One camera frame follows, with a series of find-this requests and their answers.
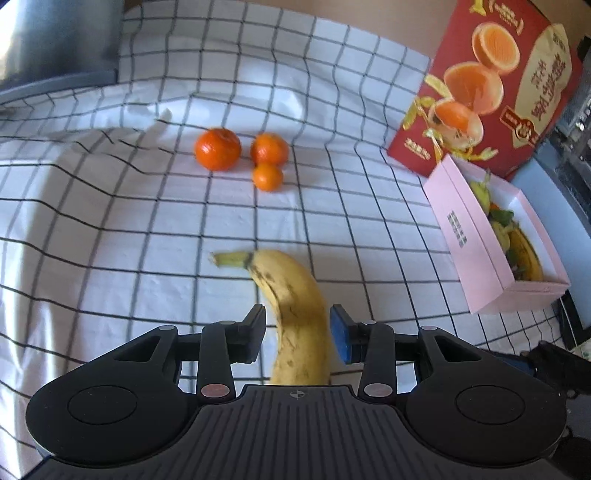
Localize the red printed carton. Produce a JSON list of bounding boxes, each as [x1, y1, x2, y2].
[[387, 0, 583, 182]]

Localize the yellow-green fruit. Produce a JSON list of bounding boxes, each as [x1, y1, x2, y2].
[[470, 172, 493, 208]]

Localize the spotted ripe banana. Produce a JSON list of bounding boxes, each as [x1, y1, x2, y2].
[[508, 226, 544, 281]]

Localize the pink cardboard box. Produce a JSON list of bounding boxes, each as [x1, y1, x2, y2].
[[423, 154, 571, 315]]

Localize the grey metal appliance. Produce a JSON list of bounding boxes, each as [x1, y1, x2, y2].
[[0, 0, 123, 108]]

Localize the small orange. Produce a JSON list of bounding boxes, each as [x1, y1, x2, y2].
[[252, 164, 284, 192]]

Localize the large orange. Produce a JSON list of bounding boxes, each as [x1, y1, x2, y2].
[[194, 128, 242, 172]]

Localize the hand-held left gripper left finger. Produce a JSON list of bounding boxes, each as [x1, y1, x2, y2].
[[113, 304, 267, 398]]

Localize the yellow banana with green stem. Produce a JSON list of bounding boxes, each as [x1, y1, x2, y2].
[[211, 250, 334, 387]]

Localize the white cable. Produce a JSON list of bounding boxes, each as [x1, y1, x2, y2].
[[560, 295, 580, 349]]

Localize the dark equipment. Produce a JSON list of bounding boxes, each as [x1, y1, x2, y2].
[[554, 32, 591, 204]]

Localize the medium orange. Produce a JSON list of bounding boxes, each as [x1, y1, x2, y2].
[[250, 133, 290, 167]]

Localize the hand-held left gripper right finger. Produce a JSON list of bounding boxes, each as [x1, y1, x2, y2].
[[329, 304, 485, 398]]

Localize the white black checked tablecloth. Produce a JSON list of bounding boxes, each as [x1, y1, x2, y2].
[[0, 0, 557, 462]]

